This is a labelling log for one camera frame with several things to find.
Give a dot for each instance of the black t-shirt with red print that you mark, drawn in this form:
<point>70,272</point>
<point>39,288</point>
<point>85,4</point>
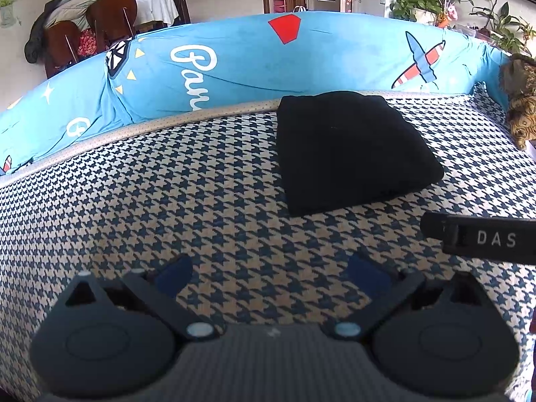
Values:
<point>351,150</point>

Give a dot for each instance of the dark chair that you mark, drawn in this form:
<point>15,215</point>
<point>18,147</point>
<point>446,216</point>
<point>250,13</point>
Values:
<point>182,2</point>

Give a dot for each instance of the houndstooth sofa seat cushion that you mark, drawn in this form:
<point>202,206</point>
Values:
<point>167,201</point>

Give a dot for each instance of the long-leaf potted plant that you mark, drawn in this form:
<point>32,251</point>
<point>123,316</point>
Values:
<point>504,29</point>

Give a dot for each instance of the pile of clothes on chair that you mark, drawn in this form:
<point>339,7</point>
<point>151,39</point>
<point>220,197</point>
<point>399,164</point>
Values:
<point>67,4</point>

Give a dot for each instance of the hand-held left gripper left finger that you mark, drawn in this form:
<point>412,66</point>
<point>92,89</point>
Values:
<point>173,274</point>

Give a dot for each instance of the blue printed sofa cover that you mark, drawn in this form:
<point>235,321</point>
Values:
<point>251,67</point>

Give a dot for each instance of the flowerpot wall sticker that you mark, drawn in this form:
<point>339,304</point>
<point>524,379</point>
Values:
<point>8,8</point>

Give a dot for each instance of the brown patterned pillow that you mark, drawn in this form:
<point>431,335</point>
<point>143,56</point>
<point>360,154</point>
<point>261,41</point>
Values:
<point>521,100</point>

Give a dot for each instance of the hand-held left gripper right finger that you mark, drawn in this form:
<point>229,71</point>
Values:
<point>368,276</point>

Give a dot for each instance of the table with white cloth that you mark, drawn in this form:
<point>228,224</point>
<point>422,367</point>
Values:
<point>155,8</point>

